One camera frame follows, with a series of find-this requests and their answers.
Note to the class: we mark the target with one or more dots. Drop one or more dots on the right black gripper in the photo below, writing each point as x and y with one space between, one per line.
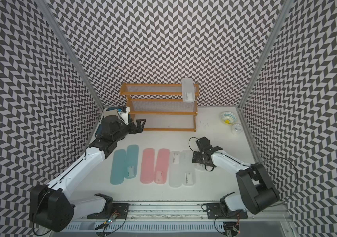
196 158

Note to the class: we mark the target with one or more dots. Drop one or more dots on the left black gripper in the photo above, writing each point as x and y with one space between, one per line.
140 129

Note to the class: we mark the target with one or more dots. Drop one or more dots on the clear pencil case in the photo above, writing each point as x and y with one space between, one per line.
188 168
188 90
199 167
175 171

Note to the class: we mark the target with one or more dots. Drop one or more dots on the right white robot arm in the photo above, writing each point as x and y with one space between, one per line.
256 188

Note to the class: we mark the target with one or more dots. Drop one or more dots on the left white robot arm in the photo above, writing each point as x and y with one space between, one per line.
50 205

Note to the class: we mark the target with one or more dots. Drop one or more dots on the wooden two-tier shelf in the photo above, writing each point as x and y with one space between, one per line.
162 100

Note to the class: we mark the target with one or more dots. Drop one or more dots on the teal pencil case inner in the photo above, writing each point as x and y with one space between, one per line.
131 161

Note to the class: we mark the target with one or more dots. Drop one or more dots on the teal pencil case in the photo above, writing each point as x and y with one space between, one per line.
118 167
131 161

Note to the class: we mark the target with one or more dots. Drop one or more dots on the pink pencil case left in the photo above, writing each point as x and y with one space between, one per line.
147 166

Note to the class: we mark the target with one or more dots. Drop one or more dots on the pink pencil case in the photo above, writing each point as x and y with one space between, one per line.
147 166
162 166

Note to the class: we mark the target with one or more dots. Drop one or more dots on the pink pencil case right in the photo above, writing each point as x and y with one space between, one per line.
162 166

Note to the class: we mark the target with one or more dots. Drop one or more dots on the teal pencil case outer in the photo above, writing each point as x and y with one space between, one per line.
118 167

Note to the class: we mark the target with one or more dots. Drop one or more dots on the small clear glass cup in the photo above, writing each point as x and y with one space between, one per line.
237 129

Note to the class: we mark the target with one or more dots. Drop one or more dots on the patterned bowl yellow centre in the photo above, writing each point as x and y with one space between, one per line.
228 118

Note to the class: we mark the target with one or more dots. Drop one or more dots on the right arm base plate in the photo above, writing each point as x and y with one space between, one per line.
218 210

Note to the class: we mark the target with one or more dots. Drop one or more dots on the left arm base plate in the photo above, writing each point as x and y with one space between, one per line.
118 211

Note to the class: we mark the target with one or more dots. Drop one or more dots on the aluminium front rail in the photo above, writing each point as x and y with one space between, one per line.
183 219

